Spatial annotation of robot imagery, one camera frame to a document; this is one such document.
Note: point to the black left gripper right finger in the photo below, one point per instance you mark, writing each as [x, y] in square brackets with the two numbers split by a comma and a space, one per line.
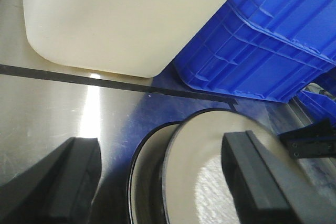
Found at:
[264, 189]

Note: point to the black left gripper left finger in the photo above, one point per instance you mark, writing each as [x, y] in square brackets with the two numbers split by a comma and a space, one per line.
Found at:
[60, 188]

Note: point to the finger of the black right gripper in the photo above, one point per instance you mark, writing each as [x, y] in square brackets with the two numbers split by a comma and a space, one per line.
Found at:
[316, 140]

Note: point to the beige plate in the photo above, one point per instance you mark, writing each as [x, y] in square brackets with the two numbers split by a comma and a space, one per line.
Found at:
[194, 187]
[144, 184]

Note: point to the blue plastic crate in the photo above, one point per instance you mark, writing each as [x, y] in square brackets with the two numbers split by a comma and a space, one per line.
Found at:
[261, 49]

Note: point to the beige plastic bin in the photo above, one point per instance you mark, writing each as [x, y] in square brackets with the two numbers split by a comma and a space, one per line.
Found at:
[133, 37]

